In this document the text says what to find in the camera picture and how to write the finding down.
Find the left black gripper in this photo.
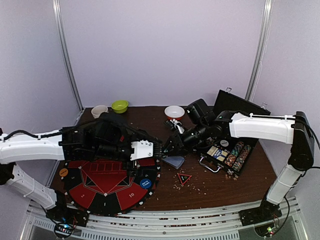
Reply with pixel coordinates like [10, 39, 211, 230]
[94, 129, 153, 177]

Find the blue playing card deck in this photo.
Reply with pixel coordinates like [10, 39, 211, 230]
[163, 156, 185, 169]

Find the orange big blind button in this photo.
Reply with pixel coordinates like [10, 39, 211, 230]
[59, 168, 69, 178]

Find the right arm base board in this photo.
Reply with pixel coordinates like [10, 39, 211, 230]
[238, 207, 282, 238]

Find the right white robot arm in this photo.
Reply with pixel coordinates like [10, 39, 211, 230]
[164, 98, 318, 221]

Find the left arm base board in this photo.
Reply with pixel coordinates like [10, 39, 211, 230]
[45, 208, 89, 239]

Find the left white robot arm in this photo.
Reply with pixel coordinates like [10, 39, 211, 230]
[0, 112, 162, 222]

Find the white round button in case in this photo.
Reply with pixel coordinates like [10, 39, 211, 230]
[220, 140, 229, 147]

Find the white printed mug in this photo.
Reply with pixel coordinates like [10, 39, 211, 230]
[91, 105, 109, 119]

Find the orange white bowl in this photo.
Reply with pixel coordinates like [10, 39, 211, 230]
[164, 105, 185, 121]

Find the boxed card deck in case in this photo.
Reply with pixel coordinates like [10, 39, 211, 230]
[206, 146, 229, 162]

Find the green bowl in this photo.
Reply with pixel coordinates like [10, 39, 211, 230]
[111, 100, 129, 114]

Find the black poker chip case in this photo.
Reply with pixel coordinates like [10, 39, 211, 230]
[192, 90, 271, 180]

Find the round red black poker mat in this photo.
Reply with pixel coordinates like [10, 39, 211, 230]
[61, 157, 161, 217]

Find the poker chip row two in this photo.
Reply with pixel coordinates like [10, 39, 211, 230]
[232, 144, 252, 172]

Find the red black triangle token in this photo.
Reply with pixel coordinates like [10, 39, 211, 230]
[177, 173, 192, 186]

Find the blue small blind button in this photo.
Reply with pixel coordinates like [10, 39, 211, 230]
[139, 178, 153, 189]

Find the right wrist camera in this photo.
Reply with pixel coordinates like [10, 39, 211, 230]
[164, 118, 186, 134]

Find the chrome case handle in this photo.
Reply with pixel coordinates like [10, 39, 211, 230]
[198, 156, 222, 174]

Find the aluminium front rail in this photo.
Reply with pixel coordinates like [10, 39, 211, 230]
[17, 197, 310, 240]

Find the right aluminium post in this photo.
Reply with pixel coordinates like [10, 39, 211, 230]
[245, 0, 274, 102]

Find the aluminium post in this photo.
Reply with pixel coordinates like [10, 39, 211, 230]
[245, 0, 274, 102]
[52, 0, 84, 112]

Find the left aluminium post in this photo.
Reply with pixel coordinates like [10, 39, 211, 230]
[52, 0, 84, 112]

